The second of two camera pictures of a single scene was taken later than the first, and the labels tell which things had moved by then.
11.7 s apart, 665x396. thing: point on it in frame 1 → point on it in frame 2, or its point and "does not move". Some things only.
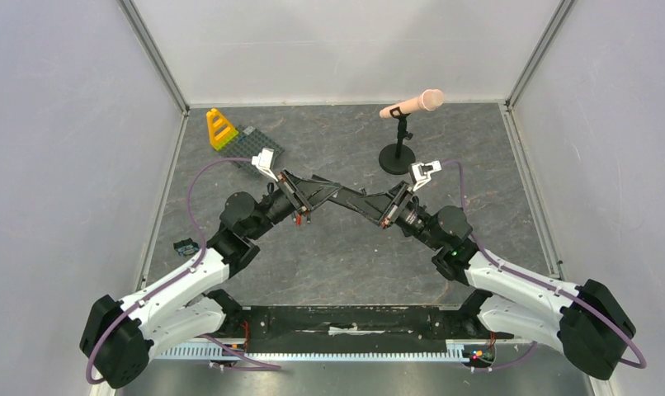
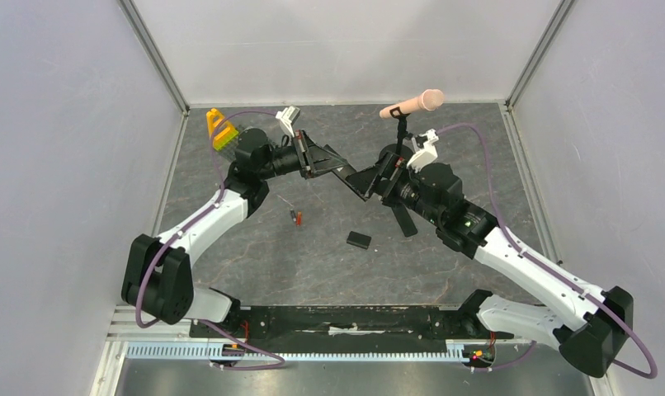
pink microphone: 431,99 does not move
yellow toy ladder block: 220,130 does not move
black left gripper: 290,183 → 309,153
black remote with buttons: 323,189 → 361,180
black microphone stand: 398,158 does not move
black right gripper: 393,203 → 388,178
